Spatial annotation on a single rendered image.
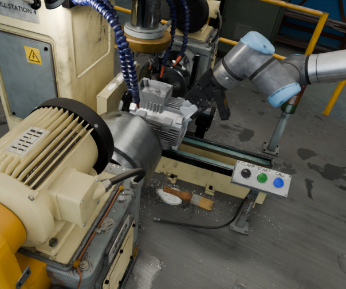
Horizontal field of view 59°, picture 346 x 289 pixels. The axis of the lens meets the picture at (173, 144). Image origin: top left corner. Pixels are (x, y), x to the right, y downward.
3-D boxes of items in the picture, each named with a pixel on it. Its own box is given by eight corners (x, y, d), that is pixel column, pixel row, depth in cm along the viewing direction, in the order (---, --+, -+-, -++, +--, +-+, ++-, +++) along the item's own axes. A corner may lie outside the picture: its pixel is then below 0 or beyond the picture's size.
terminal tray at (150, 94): (131, 106, 112) (132, 89, 108) (142, 93, 120) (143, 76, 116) (161, 114, 110) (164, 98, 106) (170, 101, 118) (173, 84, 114)
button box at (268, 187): (229, 183, 98) (231, 180, 93) (235, 161, 100) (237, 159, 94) (282, 199, 96) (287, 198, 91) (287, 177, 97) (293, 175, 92)
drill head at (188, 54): (129, 112, 137) (132, 59, 121) (158, 74, 168) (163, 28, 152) (183, 127, 133) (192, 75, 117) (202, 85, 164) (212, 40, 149)
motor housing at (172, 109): (125, 144, 119) (126, 102, 107) (143, 119, 133) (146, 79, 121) (173, 159, 116) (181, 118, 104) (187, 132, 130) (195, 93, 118)
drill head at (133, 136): (39, 230, 86) (22, 168, 70) (98, 152, 114) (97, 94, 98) (121, 260, 83) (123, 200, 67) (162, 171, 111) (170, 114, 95)
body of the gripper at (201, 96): (188, 88, 104) (212, 63, 97) (207, 104, 106) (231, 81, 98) (183, 98, 98) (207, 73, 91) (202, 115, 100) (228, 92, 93)
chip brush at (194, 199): (161, 193, 118) (161, 191, 117) (165, 184, 121) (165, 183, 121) (211, 212, 114) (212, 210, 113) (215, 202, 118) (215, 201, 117)
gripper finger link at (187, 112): (173, 112, 107) (189, 96, 102) (186, 123, 108) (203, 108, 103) (170, 117, 105) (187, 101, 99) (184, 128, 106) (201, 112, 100)
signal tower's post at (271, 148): (261, 152, 146) (295, 72, 119) (262, 142, 152) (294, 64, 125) (278, 156, 144) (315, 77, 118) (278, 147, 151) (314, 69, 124)
